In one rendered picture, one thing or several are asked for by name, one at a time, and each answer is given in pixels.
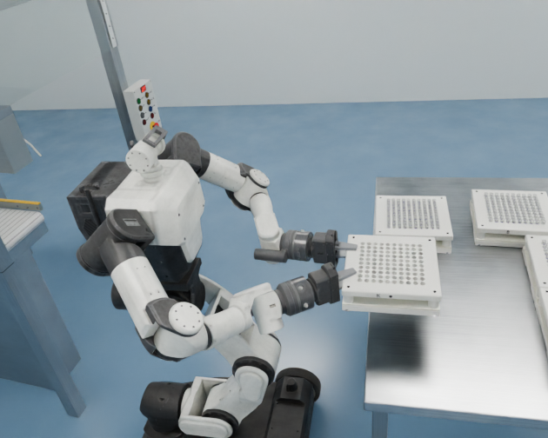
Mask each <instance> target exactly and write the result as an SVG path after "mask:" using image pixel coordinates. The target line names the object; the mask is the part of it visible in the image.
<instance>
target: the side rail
mask: <svg viewBox="0 0 548 438"><path fill-rule="evenodd" d="M0 207H2V208H12V209H27V207H29V208H28V209H29V210H38V211H41V210H43V206H42V204H41V203H39V204H38V205H37V204H28V203H18V202H0Z"/></svg>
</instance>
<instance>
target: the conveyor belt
mask: <svg viewBox="0 0 548 438"><path fill-rule="evenodd" d="M43 221H44V217H43V215H42V214H41V213H39V212H36V211H27V210H18V209H0V236H1V238H2V240H3V243H4V245H5V247H6V249H7V250H8V252H9V251H10V250H11V249H13V248H14V247H15V246H16V245H17V244H18V243H19V242H21V241H22V240H23V239H24V238H25V237H26V236H27V235H28V234H29V233H30V232H31V231H32V230H34V229H35V228H36V227H37V226H38V225H40V224H41V223H42V222H43Z"/></svg>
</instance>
